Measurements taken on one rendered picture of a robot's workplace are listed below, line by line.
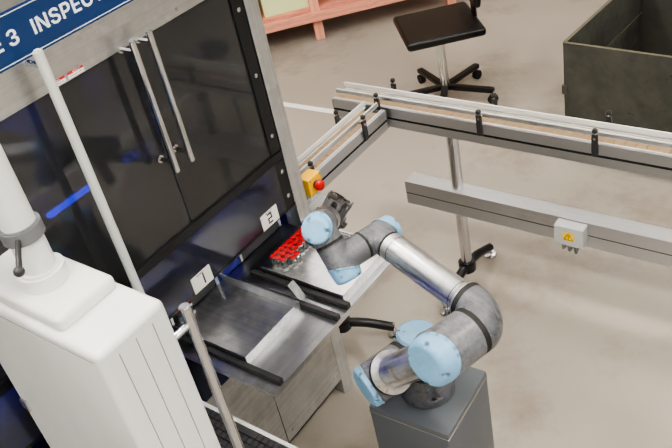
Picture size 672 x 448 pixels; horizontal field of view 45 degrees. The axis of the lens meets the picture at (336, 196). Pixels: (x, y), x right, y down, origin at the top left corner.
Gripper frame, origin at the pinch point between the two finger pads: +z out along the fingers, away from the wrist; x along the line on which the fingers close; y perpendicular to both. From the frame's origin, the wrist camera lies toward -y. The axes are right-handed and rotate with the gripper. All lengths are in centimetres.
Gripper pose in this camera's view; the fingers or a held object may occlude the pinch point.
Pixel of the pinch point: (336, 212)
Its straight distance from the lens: 231.4
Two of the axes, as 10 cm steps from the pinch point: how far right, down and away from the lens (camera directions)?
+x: -8.7, -4.9, 0.8
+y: 4.7, -8.6, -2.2
